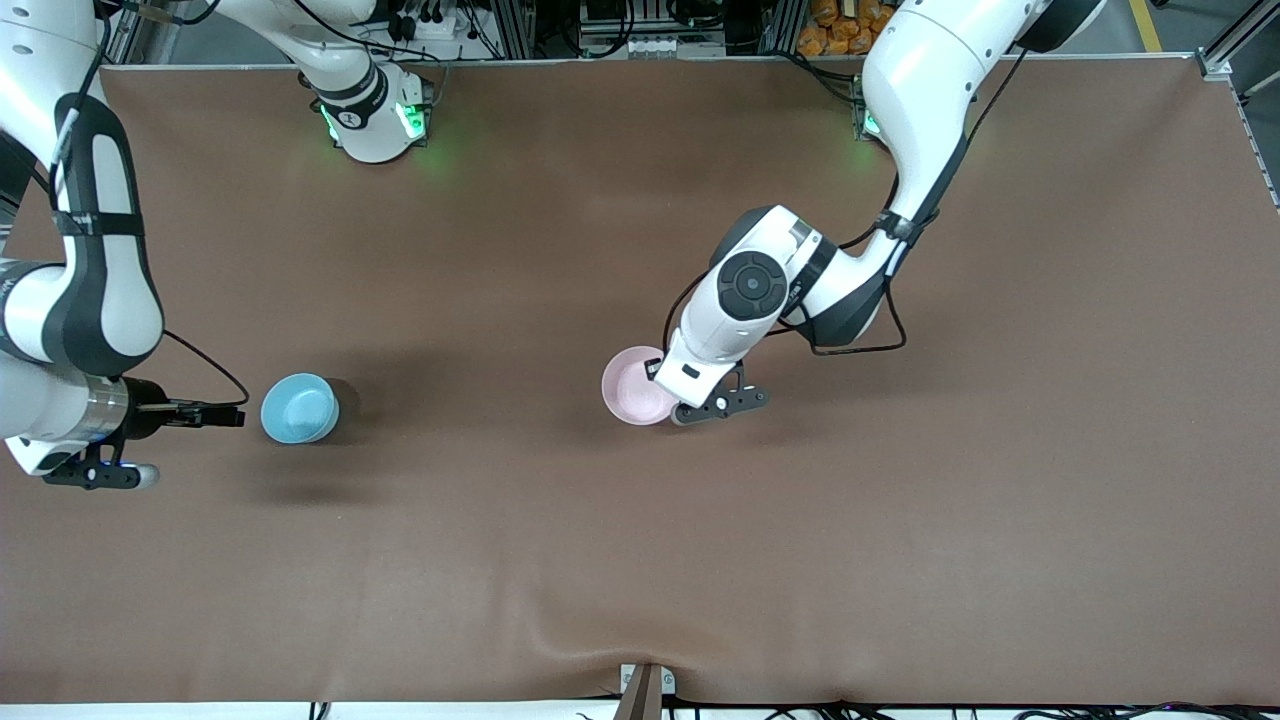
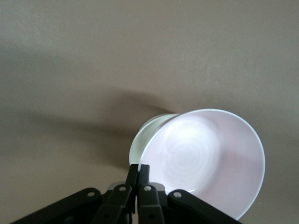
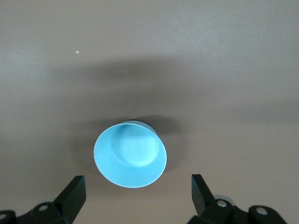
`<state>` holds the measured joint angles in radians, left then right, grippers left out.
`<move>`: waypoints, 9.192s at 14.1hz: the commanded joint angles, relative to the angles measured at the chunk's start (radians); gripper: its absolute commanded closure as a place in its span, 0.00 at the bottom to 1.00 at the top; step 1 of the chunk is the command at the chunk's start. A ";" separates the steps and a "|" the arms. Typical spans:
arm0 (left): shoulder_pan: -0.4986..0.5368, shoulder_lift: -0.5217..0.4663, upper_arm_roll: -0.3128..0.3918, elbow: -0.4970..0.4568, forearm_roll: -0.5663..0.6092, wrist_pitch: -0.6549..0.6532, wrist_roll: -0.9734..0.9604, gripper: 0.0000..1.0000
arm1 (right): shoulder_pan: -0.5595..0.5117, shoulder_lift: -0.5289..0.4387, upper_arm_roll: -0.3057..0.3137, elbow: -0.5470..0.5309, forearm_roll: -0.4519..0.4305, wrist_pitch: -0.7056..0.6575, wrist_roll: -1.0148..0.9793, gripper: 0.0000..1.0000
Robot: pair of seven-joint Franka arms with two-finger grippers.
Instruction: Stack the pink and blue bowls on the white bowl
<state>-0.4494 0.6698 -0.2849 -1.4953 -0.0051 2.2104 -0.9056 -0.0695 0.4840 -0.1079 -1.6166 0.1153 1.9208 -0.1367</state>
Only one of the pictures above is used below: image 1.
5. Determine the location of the pink bowl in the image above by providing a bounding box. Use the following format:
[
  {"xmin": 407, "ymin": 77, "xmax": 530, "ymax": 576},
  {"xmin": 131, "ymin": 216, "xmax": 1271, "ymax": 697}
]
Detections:
[{"xmin": 601, "ymin": 346, "xmax": 683, "ymax": 428}]

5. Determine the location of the blue bowl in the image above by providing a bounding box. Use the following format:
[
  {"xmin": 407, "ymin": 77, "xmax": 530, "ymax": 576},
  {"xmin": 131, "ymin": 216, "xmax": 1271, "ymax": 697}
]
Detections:
[{"xmin": 260, "ymin": 373, "xmax": 341, "ymax": 446}]

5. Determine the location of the brown table mat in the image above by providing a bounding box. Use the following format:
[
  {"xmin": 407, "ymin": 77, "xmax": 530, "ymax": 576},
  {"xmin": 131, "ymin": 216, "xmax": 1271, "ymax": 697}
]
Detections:
[{"xmin": 0, "ymin": 55, "xmax": 1280, "ymax": 706}]

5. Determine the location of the orange snack bag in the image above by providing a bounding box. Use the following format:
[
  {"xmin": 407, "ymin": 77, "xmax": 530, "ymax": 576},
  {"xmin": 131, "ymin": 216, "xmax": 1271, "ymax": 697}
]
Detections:
[{"xmin": 797, "ymin": 0, "xmax": 896, "ymax": 57}]

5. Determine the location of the white power strip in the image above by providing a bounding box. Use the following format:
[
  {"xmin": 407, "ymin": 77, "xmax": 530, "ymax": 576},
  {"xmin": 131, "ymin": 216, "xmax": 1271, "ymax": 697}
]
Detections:
[{"xmin": 385, "ymin": 0, "xmax": 451, "ymax": 41}]

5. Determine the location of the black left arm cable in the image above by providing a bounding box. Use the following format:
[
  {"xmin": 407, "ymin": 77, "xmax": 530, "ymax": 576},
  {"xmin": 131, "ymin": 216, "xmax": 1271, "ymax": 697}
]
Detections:
[{"xmin": 663, "ymin": 45, "xmax": 1031, "ymax": 358}]

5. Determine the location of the metal table clamp bracket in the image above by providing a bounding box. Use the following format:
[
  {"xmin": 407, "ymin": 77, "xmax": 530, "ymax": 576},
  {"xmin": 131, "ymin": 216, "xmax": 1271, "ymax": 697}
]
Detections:
[{"xmin": 615, "ymin": 662, "xmax": 677, "ymax": 720}]

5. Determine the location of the aluminium frame profile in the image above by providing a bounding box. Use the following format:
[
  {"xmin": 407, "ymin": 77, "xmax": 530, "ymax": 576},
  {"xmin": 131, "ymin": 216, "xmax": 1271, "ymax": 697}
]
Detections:
[{"xmin": 1197, "ymin": 0, "xmax": 1280, "ymax": 79}]

